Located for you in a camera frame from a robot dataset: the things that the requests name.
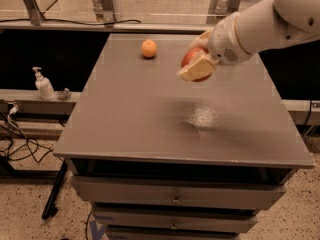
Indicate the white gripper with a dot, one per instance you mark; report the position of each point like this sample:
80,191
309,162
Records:
224,41

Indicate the red apple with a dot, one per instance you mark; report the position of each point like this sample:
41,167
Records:
191,54

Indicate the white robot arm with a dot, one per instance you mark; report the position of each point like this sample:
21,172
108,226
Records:
268,24

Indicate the orange fruit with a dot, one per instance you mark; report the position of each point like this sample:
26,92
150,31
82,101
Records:
149,48

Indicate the grey drawer cabinet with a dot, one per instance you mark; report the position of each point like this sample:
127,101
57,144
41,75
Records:
137,119

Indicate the small grey metal object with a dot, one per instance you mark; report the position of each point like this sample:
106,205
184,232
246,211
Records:
64,94

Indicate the white pump dispenser bottle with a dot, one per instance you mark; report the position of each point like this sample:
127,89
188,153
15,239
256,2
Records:
43,85

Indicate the top grey drawer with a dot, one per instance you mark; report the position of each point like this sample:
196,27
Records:
177,193

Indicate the grey drawer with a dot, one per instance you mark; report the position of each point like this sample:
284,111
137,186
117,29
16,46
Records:
174,220
177,193

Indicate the grey side shelf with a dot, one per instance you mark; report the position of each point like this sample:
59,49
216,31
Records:
30,102

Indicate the middle grey drawer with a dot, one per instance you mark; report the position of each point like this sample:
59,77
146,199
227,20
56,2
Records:
174,220

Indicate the black table leg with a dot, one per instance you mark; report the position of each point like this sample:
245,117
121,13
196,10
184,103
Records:
50,208

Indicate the right metal bracket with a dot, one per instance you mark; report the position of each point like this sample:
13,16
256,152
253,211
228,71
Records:
219,9

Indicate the metal bracket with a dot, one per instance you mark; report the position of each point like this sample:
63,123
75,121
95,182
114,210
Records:
35,15
107,11
219,9

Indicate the middle metal bracket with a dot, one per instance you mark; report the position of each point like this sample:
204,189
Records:
107,11

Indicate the left metal bracket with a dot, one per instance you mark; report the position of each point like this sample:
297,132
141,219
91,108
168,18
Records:
35,15

